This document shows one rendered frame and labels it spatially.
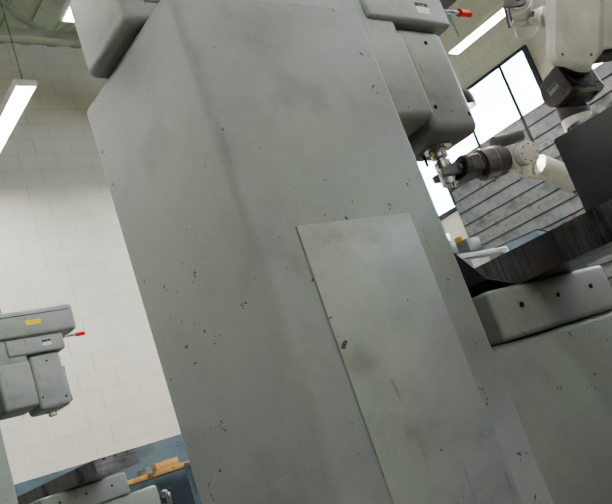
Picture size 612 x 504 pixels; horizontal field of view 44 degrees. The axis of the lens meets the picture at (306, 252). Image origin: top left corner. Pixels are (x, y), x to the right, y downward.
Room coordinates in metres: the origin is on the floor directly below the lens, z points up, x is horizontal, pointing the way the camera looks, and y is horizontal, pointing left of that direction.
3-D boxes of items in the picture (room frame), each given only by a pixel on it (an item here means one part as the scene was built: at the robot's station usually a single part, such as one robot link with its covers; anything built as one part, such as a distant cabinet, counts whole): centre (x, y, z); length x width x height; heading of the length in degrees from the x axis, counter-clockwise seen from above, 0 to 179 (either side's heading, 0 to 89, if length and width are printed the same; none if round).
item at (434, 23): (1.97, -0.40, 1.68); 0.34 x 0.24 x 0.10; 131
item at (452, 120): (1.99, -0.43, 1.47); 0.21 x 0.19 x 0.32; 41
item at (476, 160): (2.02, -0.52, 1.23); 0.13 x 0.12 x 0.10; 19
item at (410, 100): (1.87, -0.28, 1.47); 0.24 x 0.19 x 0.26; 41
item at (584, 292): (1.99, -0.43, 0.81); 0.50 x 0.35 x 0.12; 131
